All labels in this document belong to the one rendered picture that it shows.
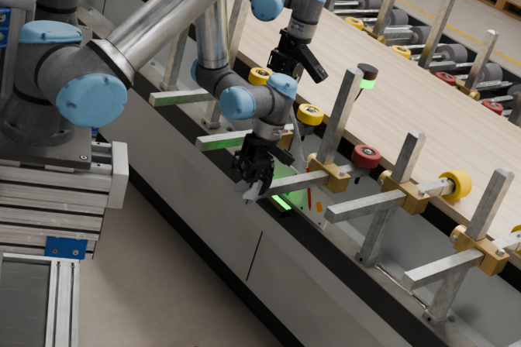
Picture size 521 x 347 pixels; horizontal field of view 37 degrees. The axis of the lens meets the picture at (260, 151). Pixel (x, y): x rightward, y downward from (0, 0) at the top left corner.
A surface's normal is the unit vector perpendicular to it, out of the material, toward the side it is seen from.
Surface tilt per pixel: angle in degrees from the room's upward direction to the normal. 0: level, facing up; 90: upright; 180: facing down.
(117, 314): 0
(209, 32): 104
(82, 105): 95
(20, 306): 0
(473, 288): 90
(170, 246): 0
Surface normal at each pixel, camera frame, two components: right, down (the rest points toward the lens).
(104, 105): 0.53, 0.60
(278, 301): -0.75, 0.13
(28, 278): 0.25, -0.85
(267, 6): -0.13, 0.45
